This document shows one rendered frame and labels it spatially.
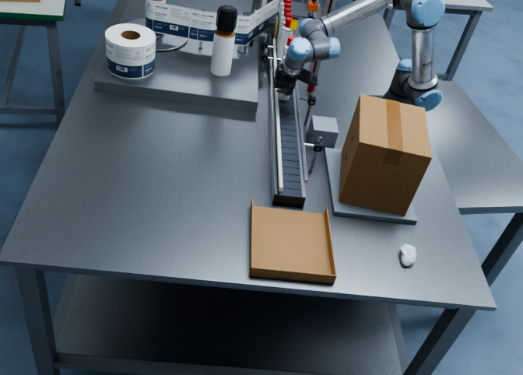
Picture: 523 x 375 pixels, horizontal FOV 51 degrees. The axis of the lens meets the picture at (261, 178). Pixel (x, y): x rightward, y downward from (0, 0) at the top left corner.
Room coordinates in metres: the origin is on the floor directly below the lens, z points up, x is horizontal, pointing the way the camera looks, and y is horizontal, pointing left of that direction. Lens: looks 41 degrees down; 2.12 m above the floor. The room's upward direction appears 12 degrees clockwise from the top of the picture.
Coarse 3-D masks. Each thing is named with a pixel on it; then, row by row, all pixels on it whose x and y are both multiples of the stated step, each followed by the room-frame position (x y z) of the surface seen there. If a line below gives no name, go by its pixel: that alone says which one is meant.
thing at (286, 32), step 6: (288, 18) 2.32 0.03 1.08; (288, 24) 2.30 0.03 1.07; (282, 30) 2.30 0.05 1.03; (288, 30) 2.29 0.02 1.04; (282, 36) 2.30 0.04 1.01; (288, 36) 2.29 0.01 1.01; (282, 42) 2.29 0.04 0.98; (282, 48) 2.29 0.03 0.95; (276, 54) 2.31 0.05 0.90; (282, 54) 2.29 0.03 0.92
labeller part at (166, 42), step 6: (144, 18) 2.41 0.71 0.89; (138, 24) 2.34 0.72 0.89; (144, 24) 2.35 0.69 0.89; (168, 36) 2.29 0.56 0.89; (156, 42) 2.21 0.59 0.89; (162, 42) 2.22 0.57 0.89; (168, 42) 2.23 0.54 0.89; (174, 42) 2.24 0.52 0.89; (180, 42) 2.25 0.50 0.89; (156, 48) 2.15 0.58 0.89; (162, 48) 2.16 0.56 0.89; (168, 48) 2.17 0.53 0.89; (174, 48) 2.19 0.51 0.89
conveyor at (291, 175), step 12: (288, 108) 1.92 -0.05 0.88; (288, 120) 1.83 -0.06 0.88; (288, 132) 1.75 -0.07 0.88; (276, 144) 1.66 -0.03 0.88; (288, 144) 1.67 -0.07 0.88; (276, 156) 1.59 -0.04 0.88; (288, 156) 1.60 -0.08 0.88; (288, 168) 1.53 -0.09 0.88; (288, 180) 1.46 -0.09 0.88; (300, 180) 1.48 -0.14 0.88; (288, 192) 1.40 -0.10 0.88; (300, 192) 1.41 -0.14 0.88
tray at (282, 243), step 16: (256, 208) 1.34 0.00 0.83; (256, 224) 1.26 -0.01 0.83; (272, 224) 1.28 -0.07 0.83; (288, 224) 1.30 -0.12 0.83; (304, 224) 1.31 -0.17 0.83; (320, 224) 1.33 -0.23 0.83; (256, 240) 1.19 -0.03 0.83; (272, 240) 1.21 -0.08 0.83; (288, 240) 1.22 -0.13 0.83; (304, 240) 1.24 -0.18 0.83; (320, 240) 1.25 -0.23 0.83; (256, 256) 1.13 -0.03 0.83; (272, 256) 1.14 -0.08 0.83; (288, 256) 1.16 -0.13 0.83; (304, 256) 1.17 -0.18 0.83; (320, 256) 1.18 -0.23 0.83; (256, 272) 1.05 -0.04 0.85; (272, 272) 1.06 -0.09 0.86; (288, 272) 1.07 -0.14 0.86; (304, 272) 1.07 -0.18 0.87; (320, 272) 1.12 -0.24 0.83
